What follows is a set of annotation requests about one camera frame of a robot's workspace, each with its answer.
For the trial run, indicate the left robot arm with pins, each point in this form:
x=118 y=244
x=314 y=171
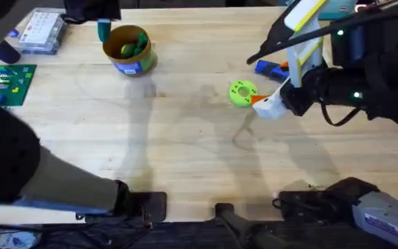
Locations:
x=71 y=183

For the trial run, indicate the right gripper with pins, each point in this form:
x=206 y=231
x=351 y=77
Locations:
x=309 y=93

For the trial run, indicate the green board with blocks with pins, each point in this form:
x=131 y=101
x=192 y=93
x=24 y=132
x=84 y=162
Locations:
x=9 y=84

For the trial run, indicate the printed paper sheet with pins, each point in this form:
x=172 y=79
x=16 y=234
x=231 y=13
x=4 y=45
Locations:
x=5 y=239

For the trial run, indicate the clear plastic parts box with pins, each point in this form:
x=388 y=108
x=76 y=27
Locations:
x=41 y=31

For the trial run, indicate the brown tub of toys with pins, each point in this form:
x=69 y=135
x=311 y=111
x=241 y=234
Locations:
x=130 y=58

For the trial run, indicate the green disc with holes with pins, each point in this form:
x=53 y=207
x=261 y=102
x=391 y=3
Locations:
x=236 y=95

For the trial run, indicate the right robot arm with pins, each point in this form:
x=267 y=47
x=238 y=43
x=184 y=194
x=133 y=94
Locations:
x=382 y=214

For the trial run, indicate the black clamp bracket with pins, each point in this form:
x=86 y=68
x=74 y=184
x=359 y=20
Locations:
x=226 y=212

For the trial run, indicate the blue electric screwdriver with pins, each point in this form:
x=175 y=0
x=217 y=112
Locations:
x=269 y=69

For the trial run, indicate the black rail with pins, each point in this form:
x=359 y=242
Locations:
x=171 y=235

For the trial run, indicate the teal box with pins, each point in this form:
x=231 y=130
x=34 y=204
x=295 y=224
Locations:
x=337 y=8

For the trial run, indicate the dark blue rounded object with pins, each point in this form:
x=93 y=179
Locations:
x=6 y=52

